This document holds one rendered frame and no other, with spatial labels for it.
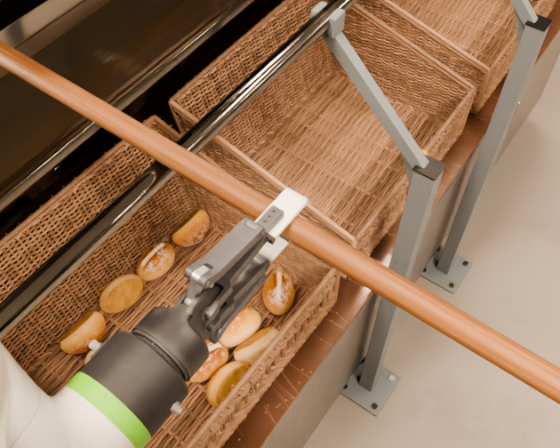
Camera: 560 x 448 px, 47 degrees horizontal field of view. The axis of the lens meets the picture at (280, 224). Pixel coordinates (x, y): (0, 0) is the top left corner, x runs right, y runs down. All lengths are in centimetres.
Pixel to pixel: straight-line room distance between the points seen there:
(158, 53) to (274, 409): 72
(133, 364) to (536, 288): 175
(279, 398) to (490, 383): 88
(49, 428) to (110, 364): 8
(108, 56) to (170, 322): 71
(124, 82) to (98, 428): 80
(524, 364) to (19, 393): 45
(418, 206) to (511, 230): 116
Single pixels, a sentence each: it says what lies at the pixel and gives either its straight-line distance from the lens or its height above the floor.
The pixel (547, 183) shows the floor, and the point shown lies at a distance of 250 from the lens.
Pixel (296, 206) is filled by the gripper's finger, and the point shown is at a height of 122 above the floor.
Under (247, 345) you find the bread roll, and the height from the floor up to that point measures 65.
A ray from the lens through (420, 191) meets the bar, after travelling 115.
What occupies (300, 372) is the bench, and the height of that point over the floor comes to 58.
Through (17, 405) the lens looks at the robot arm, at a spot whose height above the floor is 129.
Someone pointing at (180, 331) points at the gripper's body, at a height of 123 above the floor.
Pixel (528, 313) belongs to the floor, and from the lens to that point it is 216.
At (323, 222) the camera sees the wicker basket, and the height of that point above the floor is 74.
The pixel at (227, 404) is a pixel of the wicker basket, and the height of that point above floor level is 73.
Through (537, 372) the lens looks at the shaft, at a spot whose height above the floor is 121.
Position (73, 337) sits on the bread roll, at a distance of 132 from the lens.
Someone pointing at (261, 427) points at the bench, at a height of 58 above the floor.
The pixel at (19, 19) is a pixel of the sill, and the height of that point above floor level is 118.
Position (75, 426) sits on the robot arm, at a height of 124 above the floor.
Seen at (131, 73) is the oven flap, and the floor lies 96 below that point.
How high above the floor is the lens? 178
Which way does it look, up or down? 54 degrees down
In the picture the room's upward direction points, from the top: straight up
